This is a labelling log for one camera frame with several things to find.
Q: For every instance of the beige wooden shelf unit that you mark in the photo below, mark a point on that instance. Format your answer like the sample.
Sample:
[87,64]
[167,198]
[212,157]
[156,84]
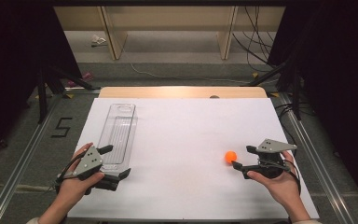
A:
[115,43]

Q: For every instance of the pink object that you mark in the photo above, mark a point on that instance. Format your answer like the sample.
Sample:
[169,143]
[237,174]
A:
[87,76]

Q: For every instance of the black metal stand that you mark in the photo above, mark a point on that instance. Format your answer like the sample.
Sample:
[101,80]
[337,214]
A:
[42,99]
[296,99]

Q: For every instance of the person's left hand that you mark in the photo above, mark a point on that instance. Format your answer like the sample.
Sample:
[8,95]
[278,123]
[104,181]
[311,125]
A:
[73,188]

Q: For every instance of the white crumpled item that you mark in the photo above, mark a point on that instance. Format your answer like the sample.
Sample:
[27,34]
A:
[98,40]

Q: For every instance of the clear plastic container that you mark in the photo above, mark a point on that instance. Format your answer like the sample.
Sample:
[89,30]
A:
[118,137]

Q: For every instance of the yellow tape piece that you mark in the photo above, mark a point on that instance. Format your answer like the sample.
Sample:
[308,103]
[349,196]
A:
[255,75]
[273,94]
[69,96]

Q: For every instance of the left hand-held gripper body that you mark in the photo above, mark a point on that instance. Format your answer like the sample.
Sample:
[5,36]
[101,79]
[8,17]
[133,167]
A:
[88,161]

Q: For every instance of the aluminium floor rail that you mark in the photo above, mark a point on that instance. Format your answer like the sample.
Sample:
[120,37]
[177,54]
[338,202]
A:
[22,161]
[314,161]

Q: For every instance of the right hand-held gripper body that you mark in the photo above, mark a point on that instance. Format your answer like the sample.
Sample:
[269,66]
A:
[273,163]

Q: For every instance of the person's right hand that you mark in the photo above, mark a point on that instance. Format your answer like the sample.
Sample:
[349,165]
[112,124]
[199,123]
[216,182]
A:
[282,188]

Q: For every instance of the orange ball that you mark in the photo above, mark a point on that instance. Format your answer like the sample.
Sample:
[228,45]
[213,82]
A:
[230,156]

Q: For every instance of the dark curtain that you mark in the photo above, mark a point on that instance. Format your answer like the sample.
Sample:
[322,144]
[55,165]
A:
[9,62]
[338,77]

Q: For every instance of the white table board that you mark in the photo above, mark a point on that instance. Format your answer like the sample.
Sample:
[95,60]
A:
[183,155]

